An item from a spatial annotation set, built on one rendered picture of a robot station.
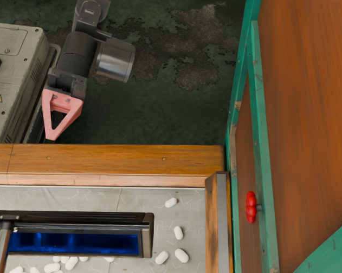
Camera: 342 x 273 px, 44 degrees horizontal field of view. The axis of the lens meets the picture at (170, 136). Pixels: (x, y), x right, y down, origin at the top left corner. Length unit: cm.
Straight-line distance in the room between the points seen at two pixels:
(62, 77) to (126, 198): 50
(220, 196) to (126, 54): 41
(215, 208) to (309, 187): 60
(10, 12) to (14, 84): 104
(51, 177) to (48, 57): 85
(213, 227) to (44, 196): 46
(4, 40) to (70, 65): 117
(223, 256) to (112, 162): 40
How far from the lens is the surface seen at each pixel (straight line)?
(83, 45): 78
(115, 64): 77
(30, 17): 266
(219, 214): 99
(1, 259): 76
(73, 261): 110
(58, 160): 119
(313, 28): 41
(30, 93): 183
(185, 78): 222
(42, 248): 79
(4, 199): 123
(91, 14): 81
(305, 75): 43
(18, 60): 182
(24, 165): 122
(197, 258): 108
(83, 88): 71
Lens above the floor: 180
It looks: 62 degrees down
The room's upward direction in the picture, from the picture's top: 5 degrees counter-clockwise
